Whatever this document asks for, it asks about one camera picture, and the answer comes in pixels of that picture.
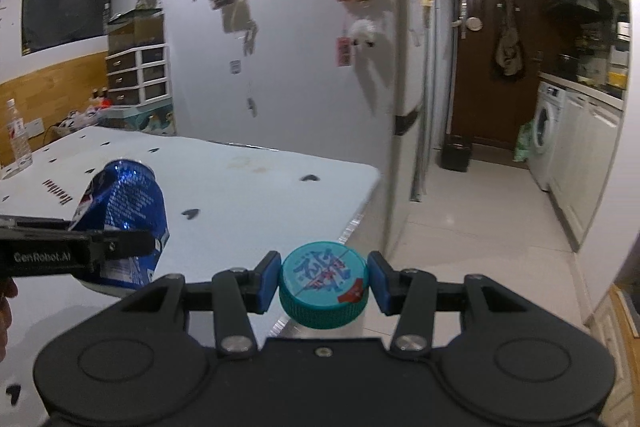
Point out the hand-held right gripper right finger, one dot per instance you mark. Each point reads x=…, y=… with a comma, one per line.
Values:
x=378, y=282

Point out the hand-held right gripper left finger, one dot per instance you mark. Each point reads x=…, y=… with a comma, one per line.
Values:
x=270, y=282

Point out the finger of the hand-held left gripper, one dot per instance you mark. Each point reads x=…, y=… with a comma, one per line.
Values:
x=35, y=223
x=125, y=244

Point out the crushed blue can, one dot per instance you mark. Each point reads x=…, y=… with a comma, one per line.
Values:
x=125, y=202

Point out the teal bottle cap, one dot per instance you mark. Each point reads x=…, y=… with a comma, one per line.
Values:
x=322, y=282

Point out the person's left hand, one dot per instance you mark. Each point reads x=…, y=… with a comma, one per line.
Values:
x=6, y=289

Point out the clear plastic water bottle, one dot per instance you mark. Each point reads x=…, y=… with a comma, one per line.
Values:
x=19, y=142

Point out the teal printed storage box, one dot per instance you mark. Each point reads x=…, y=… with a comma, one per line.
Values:
x=140, y=119

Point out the black floor bin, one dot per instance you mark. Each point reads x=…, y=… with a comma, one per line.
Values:
x=456, y=154

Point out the white drawer unit dark drawers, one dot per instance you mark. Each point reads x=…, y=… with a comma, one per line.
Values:
x=137, y=77

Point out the green plastic bag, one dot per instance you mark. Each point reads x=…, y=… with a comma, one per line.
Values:
x=523, y=144

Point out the brown door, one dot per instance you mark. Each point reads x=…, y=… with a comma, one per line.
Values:
x=487, y=107

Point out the glass tank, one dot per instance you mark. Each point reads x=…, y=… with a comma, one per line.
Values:
x=135, y=32

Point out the white washing machine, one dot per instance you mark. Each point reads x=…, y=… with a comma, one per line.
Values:
x=547, y=137

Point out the grey refrigerator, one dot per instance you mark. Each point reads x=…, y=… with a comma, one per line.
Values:
x=412, y=57

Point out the pink hanging tag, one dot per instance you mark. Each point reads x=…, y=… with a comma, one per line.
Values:
x=344, y=52

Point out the white kitchen base cabinets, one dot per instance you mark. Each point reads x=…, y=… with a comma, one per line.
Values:
x=585, y=167

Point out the white plush toy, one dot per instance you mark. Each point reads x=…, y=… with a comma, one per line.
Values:
x=362, y=33

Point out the low white cabinet wooden top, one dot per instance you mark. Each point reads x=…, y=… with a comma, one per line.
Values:
x=622, y=357

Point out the beige hanging bag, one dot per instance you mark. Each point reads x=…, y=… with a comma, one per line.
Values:
x=509, y=52

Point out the black cooking pot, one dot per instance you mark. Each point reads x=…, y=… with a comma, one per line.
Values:
x=566, y=64

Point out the silver door lock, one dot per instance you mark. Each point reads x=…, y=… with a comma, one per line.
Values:
x=469, y=2

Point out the yellow box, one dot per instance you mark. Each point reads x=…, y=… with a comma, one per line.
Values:
x=617, y=81

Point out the kitchen spice rack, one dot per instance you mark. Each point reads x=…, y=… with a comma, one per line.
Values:
x=594, y=38

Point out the black range hood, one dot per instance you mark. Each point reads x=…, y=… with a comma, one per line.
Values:
x=575, y=2

